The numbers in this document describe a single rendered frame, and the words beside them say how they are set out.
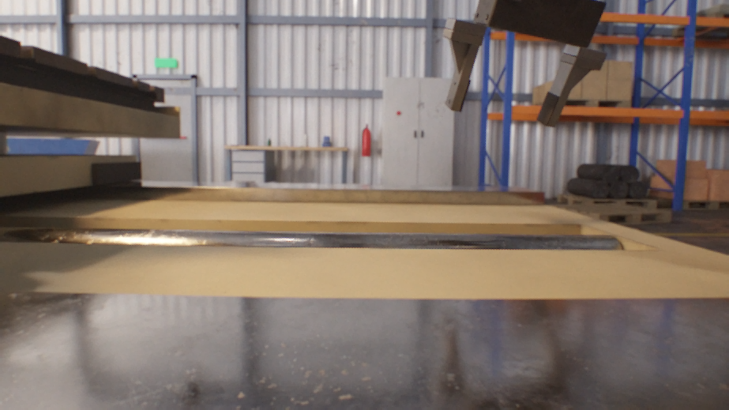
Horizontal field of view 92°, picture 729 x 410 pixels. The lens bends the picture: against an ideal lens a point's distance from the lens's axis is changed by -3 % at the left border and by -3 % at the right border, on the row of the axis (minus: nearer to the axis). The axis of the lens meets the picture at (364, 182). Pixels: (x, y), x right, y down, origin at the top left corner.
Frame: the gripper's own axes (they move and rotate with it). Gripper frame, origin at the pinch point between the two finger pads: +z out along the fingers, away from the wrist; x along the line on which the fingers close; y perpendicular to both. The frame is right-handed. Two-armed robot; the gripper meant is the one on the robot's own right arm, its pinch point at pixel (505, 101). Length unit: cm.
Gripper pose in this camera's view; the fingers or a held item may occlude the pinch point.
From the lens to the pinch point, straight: 51.0
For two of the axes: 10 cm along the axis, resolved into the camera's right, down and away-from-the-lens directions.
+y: 0.9, 4.7, -8.8
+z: -1.8, 8.7, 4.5
